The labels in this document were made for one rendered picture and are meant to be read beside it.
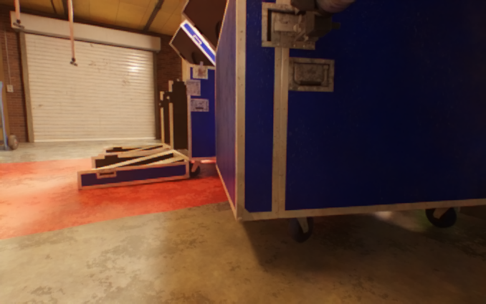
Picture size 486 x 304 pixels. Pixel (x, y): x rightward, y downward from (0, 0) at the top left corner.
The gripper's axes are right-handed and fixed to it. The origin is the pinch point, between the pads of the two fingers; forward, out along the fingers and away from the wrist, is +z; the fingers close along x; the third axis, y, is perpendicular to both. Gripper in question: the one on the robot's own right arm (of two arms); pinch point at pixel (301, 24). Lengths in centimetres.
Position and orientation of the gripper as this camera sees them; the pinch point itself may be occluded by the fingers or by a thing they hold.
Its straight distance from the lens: 83.6
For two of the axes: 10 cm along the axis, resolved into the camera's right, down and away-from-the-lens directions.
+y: 9.8, -0.1, 1.7
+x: 0.0, -9.9, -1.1
